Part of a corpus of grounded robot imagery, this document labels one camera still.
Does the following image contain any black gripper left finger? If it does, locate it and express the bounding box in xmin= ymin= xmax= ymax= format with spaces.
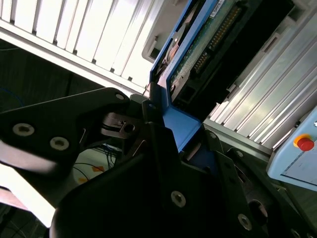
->
xmin=0 ymin=87 xmax=189 ymax=212

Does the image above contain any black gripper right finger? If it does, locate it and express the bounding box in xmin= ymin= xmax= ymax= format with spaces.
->
xmin=203 ymin=123 xmax=310 ymax=238

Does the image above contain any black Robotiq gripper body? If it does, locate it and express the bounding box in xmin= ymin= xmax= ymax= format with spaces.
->
xmin=51 ymin=152 xmax=251 ymax=238

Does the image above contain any hard disk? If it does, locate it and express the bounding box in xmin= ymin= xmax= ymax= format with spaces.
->
xmin=148 ymin=0 xmax=297 ymax=172

